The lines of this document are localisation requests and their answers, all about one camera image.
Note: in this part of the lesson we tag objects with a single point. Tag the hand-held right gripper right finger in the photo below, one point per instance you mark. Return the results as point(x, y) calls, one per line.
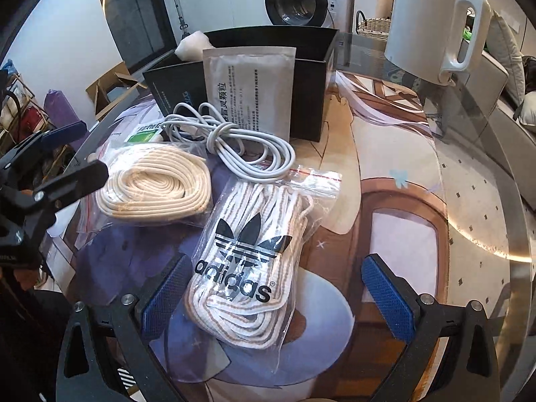
point(387, 301)

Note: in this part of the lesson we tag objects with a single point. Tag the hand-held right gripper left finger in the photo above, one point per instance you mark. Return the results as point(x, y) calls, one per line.
point(167, 297)

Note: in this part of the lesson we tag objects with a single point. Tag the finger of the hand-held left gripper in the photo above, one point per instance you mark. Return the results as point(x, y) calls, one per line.
point(75, 182)
point(63, 133)

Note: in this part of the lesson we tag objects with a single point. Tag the bag of cream shoelaces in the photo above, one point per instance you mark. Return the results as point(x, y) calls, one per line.
point(155, 184)

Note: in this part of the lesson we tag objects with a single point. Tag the bag of striped white shoelaces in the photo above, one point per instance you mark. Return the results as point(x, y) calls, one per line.
point(243, 268)

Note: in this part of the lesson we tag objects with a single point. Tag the black box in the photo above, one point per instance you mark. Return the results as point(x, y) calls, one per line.
point(310, 92)

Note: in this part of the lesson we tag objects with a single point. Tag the person's left hand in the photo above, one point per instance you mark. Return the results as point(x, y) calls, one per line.
point(24, 278)

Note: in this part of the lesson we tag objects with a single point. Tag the purple bag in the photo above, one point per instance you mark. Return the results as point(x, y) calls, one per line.
point(60, 109)

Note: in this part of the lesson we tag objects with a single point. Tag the storage rack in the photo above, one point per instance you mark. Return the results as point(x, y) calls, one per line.
point(21, 109)

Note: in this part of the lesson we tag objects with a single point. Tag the cardboard box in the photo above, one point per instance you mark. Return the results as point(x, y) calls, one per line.
point(109, 88)

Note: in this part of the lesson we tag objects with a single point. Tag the green label packet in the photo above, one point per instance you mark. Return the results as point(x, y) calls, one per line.
point(140, 137)

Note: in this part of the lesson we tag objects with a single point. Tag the black booklet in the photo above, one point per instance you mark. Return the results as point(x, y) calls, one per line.
point(171, 83)

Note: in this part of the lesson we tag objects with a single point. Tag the dark glass door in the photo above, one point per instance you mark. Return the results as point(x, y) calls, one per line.
point(125, 12)

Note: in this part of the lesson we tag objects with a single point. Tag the white cotton wad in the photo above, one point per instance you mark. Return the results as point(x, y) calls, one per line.
point(190, 46)

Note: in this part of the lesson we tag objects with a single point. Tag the mop pole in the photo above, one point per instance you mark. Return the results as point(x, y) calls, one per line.
point(181, 21)

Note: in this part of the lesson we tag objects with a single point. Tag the white foil pouch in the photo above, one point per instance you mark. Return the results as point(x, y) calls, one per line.
point(251, 92)

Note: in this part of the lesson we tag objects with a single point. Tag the white cabinet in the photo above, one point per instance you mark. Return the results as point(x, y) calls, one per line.
point(209, 4)

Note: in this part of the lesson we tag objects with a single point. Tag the grey sofa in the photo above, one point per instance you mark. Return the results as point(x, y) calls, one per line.
point(502, 104)

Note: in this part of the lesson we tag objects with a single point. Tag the wicker basket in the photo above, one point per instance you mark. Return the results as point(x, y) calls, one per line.
point(374, 27)

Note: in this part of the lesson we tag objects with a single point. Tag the grey cushion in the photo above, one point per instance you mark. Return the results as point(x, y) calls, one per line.
point(506, 50)

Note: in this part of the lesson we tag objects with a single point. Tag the white electric kettle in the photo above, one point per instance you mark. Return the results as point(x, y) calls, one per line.
point(418, 16)

